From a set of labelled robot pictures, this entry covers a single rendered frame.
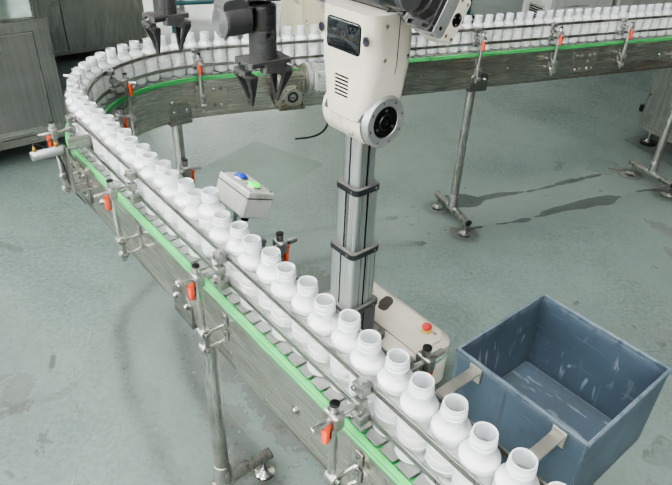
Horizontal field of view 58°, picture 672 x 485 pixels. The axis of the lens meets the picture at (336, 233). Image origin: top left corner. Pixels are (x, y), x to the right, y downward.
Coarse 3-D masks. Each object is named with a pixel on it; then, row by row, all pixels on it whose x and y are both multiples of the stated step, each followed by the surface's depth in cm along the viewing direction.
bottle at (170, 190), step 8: (168, 176) 142; (176, 176) 143; (168, 184) 144; (176, 184) 144; (168, 192) 144; (176, 192) 144; (168, 200) 145; (168, 208) 146; (168, 216) 147; (176, 216) 147; (176, 224) 148; (168, 232) 150
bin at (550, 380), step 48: (480, 336) 131; (528, 336) 149; (576, 336) 140; (480, 384) 126; (528, 384) 149; (576, 384) 145; (624, 384) 134; (528, 432) 119; (576, 432) 137; (624, 432) 123; (576, 480) 114
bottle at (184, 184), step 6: (180, 180) 141; (186, 180) 142; (192, 180) 141; (180, 186) 139; (186, 186) 139; (192, 186) 140; (180, 192) 140; (186, 192) 140; (180, 198) 141; (186, 198) 141; (180, 204) 141; (186, 204) 140; (180, 210) 142; (180, 222) 144; (180, 228) 145; (180, 240) 147
